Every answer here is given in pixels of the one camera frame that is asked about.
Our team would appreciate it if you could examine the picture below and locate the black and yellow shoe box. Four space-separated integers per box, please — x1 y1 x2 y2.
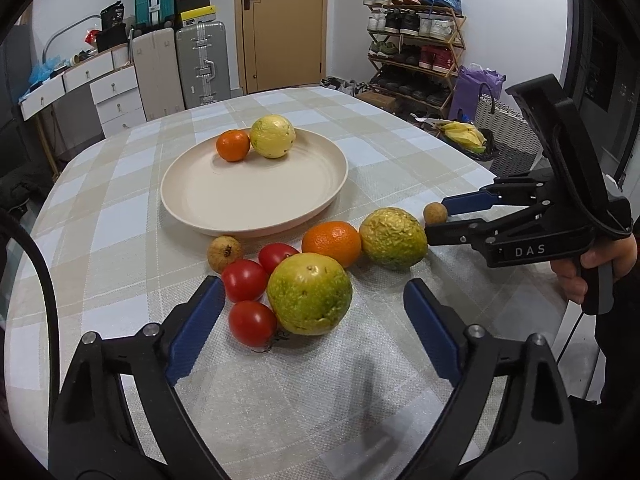
177 5 218 26

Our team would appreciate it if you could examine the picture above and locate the wrinkled green round fruit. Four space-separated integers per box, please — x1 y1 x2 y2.
359 207 429 271

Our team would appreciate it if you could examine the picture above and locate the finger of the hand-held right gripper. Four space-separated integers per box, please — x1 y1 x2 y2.
441 172 551 215
425 204 547 248

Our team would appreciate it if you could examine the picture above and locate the small orange mandarin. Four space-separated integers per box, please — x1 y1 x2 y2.
216 130 251 163

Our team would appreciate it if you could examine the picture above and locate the red tomato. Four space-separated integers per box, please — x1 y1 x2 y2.
221 259 270 303
258 242 301 275
228 300 279 348

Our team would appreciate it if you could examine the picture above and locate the curved grey pipe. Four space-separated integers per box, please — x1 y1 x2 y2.
41 12 103 63

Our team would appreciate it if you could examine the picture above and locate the brown longan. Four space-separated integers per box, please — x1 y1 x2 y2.
423 202 449 226
207 235 245 275

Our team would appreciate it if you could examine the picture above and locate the blue plastic bag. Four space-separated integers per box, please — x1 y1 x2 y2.
27 52 68 88

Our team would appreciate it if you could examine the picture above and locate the black jacket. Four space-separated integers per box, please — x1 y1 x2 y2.
0 162 56 216

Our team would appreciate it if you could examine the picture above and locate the black cable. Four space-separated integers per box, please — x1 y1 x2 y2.
0 210 61 391

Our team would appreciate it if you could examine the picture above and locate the group of loose shoes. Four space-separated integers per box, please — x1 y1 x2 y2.
320 76 371 97

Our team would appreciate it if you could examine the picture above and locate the silver suitcase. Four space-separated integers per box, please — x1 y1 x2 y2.
175 21 233 109

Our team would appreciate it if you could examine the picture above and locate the wooden shoe rack with shoes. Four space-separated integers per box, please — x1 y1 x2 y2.
362 0 463 111

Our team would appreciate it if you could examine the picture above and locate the white woven bag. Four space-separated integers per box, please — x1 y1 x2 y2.
472 82 543 176

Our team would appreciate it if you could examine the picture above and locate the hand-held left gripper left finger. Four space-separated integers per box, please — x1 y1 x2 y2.
47 275 228 480

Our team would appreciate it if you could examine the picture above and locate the beige suitcase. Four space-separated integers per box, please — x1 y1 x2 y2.
131 27 187 122

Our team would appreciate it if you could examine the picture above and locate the black bag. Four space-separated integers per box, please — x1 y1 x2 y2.
97 1 132 51

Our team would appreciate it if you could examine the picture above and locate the yellow round fruit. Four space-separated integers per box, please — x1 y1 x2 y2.
249 114 297 160

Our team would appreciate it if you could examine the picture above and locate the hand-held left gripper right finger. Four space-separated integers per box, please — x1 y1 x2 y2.
402 277 596 480

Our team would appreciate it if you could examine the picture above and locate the large orange mandarin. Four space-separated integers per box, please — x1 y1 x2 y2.
301 221 362 268

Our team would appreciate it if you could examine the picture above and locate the beige round plate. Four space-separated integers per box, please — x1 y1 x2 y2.
160 127 349 238

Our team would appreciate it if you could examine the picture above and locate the white drawer desk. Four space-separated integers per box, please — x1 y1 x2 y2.
19 42 148 138

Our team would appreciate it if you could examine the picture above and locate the purple bag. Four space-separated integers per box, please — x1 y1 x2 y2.
448 64 507 121

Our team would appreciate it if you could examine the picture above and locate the wooden door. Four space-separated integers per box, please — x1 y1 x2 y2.
235 0 328 95

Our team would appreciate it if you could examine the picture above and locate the person's right hand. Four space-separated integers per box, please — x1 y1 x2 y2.
551 234 640 306

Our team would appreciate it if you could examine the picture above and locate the yellow-green round fruit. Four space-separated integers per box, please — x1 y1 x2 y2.
266 253 353 337

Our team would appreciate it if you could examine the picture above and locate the cardboard box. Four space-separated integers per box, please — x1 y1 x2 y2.
357 89 398 113

